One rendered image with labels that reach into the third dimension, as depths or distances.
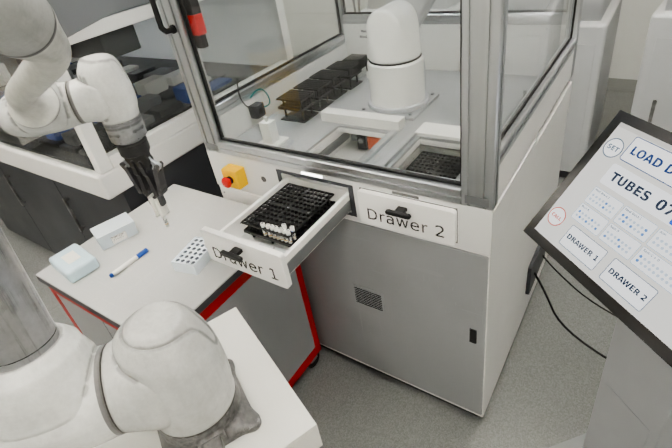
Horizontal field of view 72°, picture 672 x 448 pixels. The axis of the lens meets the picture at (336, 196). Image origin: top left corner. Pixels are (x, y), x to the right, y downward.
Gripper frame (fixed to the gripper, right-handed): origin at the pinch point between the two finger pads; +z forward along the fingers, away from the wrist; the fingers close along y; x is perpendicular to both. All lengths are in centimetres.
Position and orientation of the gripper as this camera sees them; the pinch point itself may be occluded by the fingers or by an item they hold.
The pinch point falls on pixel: (158, 204)
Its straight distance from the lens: 136.9
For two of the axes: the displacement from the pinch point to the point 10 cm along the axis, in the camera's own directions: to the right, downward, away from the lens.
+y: 9.2, 0.9, -3.7
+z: 1.4, 8.3, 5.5
